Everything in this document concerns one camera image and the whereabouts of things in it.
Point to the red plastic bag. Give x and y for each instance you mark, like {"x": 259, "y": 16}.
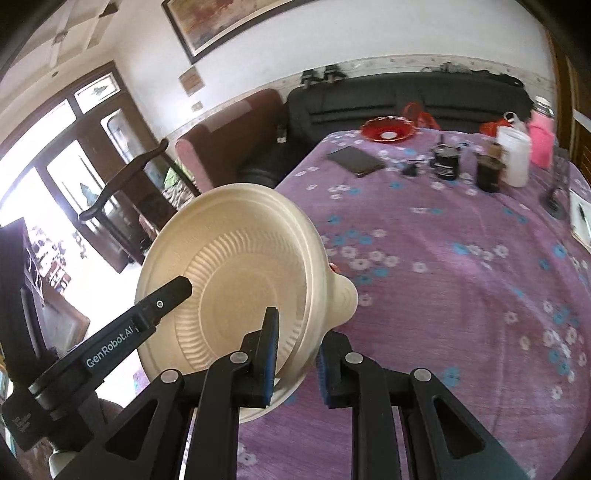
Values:
{"x": 422, "y": 120}

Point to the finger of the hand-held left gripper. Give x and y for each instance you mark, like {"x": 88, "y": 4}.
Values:
{"x": 115, "y": 344}

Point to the white paper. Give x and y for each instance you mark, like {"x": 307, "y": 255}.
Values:
{"x": 579, "y": 217}

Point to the brown wooden door frame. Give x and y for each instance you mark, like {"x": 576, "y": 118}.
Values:
{"x": 568, "y": 92}

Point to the patterned cushion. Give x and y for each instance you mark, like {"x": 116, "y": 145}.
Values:
{"x": 178, "y": 184}

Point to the red packet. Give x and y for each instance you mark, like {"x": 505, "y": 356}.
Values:
{"x": 489, "y": 127}

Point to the small black device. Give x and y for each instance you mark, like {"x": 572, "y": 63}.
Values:
{"x": 311, "y": 77}
{"x": 333, "y": 74}

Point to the dark brown jar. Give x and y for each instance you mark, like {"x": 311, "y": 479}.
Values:
{"x": 489, "y": 177}

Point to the cream ribbed bowl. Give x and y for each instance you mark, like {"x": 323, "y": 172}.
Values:
{"x": 240, "y": 240}

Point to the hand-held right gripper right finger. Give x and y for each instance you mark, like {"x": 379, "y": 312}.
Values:
{"x": 323, "y": 374}

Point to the framed painting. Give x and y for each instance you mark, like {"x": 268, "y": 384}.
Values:
{"x": 217, "y": 23}

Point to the black sofa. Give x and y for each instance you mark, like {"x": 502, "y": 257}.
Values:
{"x": 360, "y": 97}

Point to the small black gadget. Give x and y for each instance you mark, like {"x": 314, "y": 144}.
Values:
{"x": 411, "y": 170}

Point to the glass panel wooden door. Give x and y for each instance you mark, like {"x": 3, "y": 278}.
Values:
{"x": 134, "y": 115}

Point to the maroon armchair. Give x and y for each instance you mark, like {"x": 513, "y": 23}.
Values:
{"x": 231, "y": 134}

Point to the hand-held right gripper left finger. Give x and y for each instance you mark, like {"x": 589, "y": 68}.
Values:
{"x": 271, "y": 369}

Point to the small wall plaque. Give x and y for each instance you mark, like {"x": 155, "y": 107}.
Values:
{"x": 190, "y": 81}

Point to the white plastic container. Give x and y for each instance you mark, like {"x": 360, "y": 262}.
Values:
{"x": 515, "y": 161}

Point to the pink bottle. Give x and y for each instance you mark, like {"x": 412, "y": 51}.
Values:
{"x": 541, "y": 138}

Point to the small red scalloped plate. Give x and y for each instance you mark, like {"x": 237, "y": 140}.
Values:
{"x": 388, "y": 134}

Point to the dark wooden chair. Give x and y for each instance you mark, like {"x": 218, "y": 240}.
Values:
{"x": 124, "y": 175}

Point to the wall switch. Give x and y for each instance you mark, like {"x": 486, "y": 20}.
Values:
{"x": 197, "y": 106}

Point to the black jar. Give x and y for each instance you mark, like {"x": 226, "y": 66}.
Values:
{"x": 445, "y": 166}

